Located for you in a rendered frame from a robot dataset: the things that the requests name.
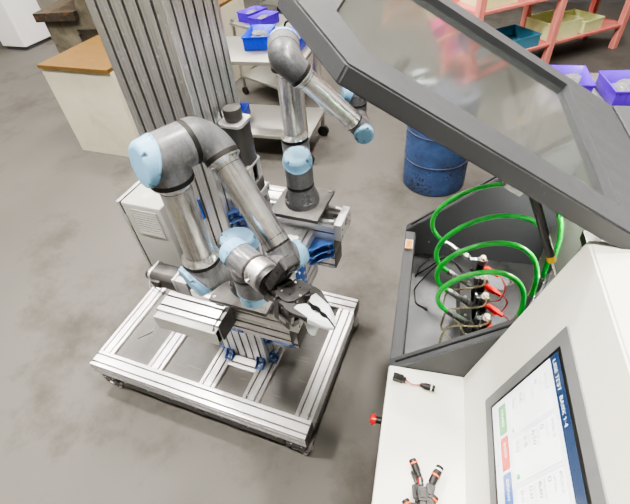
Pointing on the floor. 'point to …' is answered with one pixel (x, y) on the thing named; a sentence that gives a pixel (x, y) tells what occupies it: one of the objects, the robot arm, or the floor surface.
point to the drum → (431, 166)
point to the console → (545, 326)
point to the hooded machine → (16, 23)
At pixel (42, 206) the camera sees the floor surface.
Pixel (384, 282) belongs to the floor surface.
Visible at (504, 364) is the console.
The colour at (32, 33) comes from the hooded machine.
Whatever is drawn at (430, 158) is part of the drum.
